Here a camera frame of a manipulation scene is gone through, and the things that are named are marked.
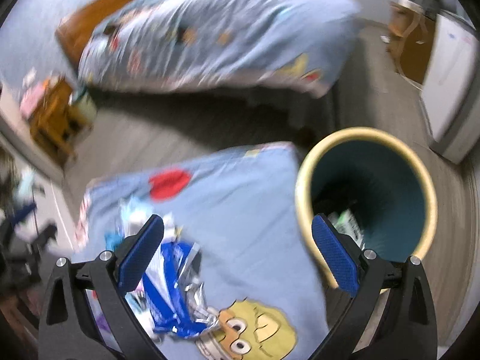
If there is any blue silver snack bag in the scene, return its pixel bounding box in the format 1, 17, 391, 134
125, 213, 220, 343

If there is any green box in bin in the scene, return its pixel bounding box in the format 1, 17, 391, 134
328, 210, 365, 250

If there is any teal bin yellow rim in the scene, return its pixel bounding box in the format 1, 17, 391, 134
295, 127, 438, 289

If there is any blue cartoon blanket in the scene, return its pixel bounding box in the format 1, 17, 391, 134
74, 143, 329, 359

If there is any wooden stool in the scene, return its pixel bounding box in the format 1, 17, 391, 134
29, 76, 93, 168

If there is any white green canister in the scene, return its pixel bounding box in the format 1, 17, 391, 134
69, 88, 98, 124

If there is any pink box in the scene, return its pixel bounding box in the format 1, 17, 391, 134
19, 80, 49, 119

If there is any white air purifier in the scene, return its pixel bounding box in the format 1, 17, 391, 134
421, 10, 479, 164

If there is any wooden headboard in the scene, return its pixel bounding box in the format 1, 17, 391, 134
55, 0, 133, 71

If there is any wooden nightstand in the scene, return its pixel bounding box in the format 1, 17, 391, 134
386, 0, 435, 85

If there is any bed with blue duvet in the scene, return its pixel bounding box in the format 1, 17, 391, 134
78, 0, 360, 98

